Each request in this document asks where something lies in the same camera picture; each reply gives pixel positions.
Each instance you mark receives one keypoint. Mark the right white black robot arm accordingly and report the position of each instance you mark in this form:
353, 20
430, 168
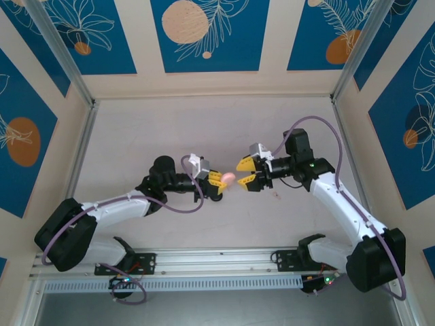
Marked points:
340, 203

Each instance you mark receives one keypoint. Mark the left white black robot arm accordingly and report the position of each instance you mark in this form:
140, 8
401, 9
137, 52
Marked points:
112, 207

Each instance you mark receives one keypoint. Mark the black mounting plate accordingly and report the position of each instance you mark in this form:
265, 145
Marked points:
285, 259
146, 263

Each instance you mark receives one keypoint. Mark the small circuit board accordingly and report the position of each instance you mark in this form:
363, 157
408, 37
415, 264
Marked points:
124, 280
326, 280

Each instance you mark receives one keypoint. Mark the grey metal sheet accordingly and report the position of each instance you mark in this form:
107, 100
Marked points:
217, 310

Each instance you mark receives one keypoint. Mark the aluminium side rail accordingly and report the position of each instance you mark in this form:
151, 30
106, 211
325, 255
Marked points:
354, 149
79, 169

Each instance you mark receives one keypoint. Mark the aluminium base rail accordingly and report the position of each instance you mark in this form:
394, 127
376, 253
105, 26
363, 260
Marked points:
217, 261

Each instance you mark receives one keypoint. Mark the aluminium frame post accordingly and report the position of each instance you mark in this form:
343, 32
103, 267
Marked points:
365, 51
65, 54

